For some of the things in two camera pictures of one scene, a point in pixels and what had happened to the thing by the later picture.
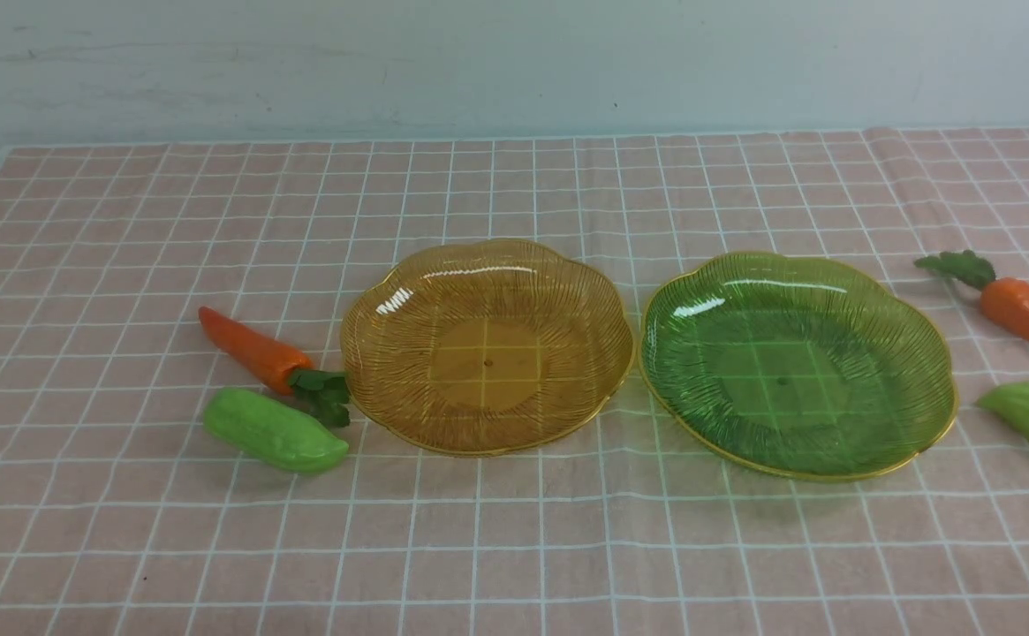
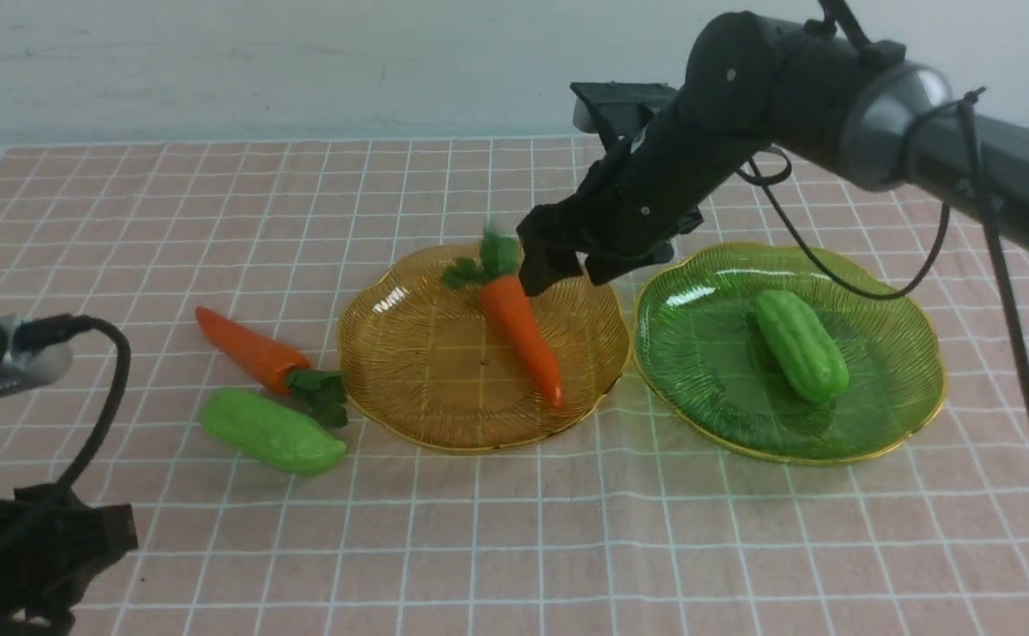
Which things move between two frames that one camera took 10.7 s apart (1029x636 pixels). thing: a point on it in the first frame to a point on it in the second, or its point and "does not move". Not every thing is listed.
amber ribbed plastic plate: x=501 y=347 does not move
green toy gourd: x=260 y=427 does not move
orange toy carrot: x=321 y=392 does not move
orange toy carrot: x=1014 y=307 to x=496 y=271
